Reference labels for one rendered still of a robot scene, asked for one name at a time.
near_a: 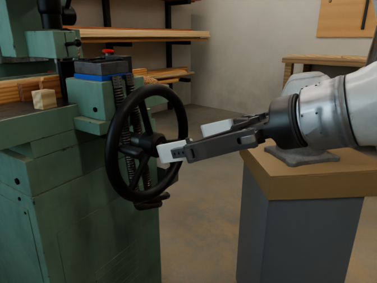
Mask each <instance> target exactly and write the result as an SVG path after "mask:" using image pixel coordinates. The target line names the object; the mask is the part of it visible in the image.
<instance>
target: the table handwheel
mask: <svg viewBox="0 0 377 283"><path fill-rule="evenodd" d="M154 95H158V96H161V97H164V98H165V99H167V100H168V101H169V102H170V104H171V105H172V106H173V108H174V111H175V113H176V116H177V121H178V139H171V140H166V138H165V136H164V134H162V133H157V132H154V131H153V129H152V126H151V123H150V119H149V115H148V111H147V108H146V104H145V99H146V98H148V97H151V96H154ZM137 105H138V106H139V110H140V113H141V117H142V120H143V123H144V128H145V132H144V133H143V134H139V133H135V132H132V131H130V135H131V137H130V139H131V140H130V142H131V144H132V145H133V146H137V147H140V148H142V149H143V151H144V156H143V158H142V159H141V161H140V164H139V166H138V168H137V170H136V172H135V174H134V176H133V178H132V180H131V182H130V184H129V186H128V185H127V184H126V183H125V181H124V180H123V178H122V175H121V172H120V169H119V163H118V147H119V143H122V138H121V134H122V130H123V128H124V125H125V123H126V121H127V119H128V117H129V115H130V114H131V112H132V111H133V110H134V108H135V107H136V106H137ZM188 134H189V126H188V120H187V114H186V110H185V107H184V105H183V103H182V101H181V99H180V97H179V96H178V95H177V93H176V92H175V91H174V90H172V89H171V88H169V87H168V86H166V85H163V84H147V85H143V86H141V87H139V88H137V89H136V90H134V91H133V92H132V93H130V94H129V95H128V96H127V97H126V98H125V99H124V100H123V102H122V103H121V104H120V105H119V107H118V108H117V110H116V112H115V114H114V116H113V118H112V120H111V123H110V125H109V128H108V132H107V134H104V135H101V136H100V137H101V138H103V139H105V147H104V163H105V170H106V173H107V176H108V180H109V182H110V184H111V186H112V188H113V189H114V190H115V192H116V193H117V194H118V195H119V196H121V197H122V198H123V199H125V200H127V201H130V202H134V203H142V202H147V201H150V200H152V199H154V198H156V197H157V196H159V195H160V194H161V193H162V192H164V191H165V190H166V188H167V187H169V186H170V184H171V183H172V181H173V180H174V178H175V177H176V175H177V173H178V171H179V169H180V167H181V164H182V162H183V161H177V162H172V163H171V165H170V167H169V169H168V171H167V172H166V173H165V175H164V176H163V177H162V179H161V180H160V181H159V182H158V183H157V184H155V185H154V186H153V187H151V188H150V189H147V190H143V191H137V190H135V189H136V186H137V184H138V182H139V180H140V177H141V175H142V173H143V171H144V169H145V167H146V165H147V163H148V161H149V159H150V157H155V158H158V157H159V154H158V151H157V148H156V146H157V145H161V144H166V143H172V142H177V141H181V140H185V138H187V137H188Z"/></svg>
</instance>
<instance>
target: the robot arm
mask: <svg viewBox="0 0 377 283"><path fill-rule="evenodd" d="M201 131H202V133H203V138H201V139H198V140H194V141H192V139H190V138H189V137H187V138H185V140H181V141H176V142H172V143H166V144H161V145H157V146H156V148H157V151H158V154H159V158H160V161H161V163H168V162H177V161H184V160H187V162H188V163H194V162H197V161H201V160H204V159H208V158H212V157H216V156H221V155H224V154H228V153H232V152H236V151H239V150H244V149H250V148H252V149H254V148H256V147H258V144H262V143H265V142H266V141H265V140H266V139H268V138H272V139H273V140H274V141H275V142H276V145H271V146H266V147H264V151H265V152H267V153H270V154H271V155H273V156H275V157H276V158H278V159H280V160H281V161H283V162H284V163H285V164H286V165H287V166H288V167H298V166H303V165H311V164H316V163H324V162H339V161H340V156H339V155H337V154H334V153H331V152H329V151H327V150H330V149H338V148H348V147H349V148H354V147H357V146H366V145H372V146H375V147H376V151H377V25H376V28H375V32H374V36H373V39H372V42H371V46H370V50H369V54H368V56H367V60H366V63H365V66H364V67H362V68H360V69H359V70H357V71H355V72H353V73H350V74H347V75H343V76H342V75H340V76H336V77H335V78H332V79H331V78H330V77H329V76H328V75H326V74H324V73H322V72H319V71H313V72H302V73H298V74H293V75H291V77H290V78H289V79H288V81H287V82H286V84H285V86H284V88H283V90H282V93H281V96H280V97H279V98H275V99H273V100H272V101H271V103H270V105H269V111H268V112H262V113H255V114H250V115H242V116H241V117H240V118H239V117H238V118H237V117H236V118H235V119H227V120H223V121H218V122H213V123H210V124H205V125H201Z"/></svg>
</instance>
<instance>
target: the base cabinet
mask: <svg viewBox="0 0 377 283"><path fill-rule="evenodd" d="M125 161H126V160H125V157H122V158H120V159H118V163H119V169H120V172H121V175H122V178H123V180H124V181H125V183H126V184H127V185H128V186H129V178H128V173H127V167H126V162H125ZM148 166H149V171H150V177H151V183H152V187H153V186H154V185H155V184H157V183H158V177H157V158H155V157H150V159H149V161H148ZM0 283H162V273H161V258H160V231H159V208H152V209H146V210H142V211H140V210H137V209H136V208H135V207H134V205H133V202H130V201H127V200H125V199H123V198H122V197H121V196H119V195H118V194H117V193H116V192H115V190H114V189H113V188H112V186H111V184H110V182H109V180H108V176H107V173H106V170H105V166H102V167H100V168H97V169H96V170H93V171H91V172H89V173H86V174H84V175H82V176H80V177H77V178H75V179H73V180H71V181H69V182H66V183H64V184H62V185H60V186H57V187H55V188H53V189H51V190H48V191H46V192H44V193H41V194H39V195H37V196H35V197H30V196H28V195H26V194H24V193H23V192H21V191H19V190H17V189H15V188H13V187H11V186H9V185H7V184H5V183H3V182H1V181H0Z"/></svg>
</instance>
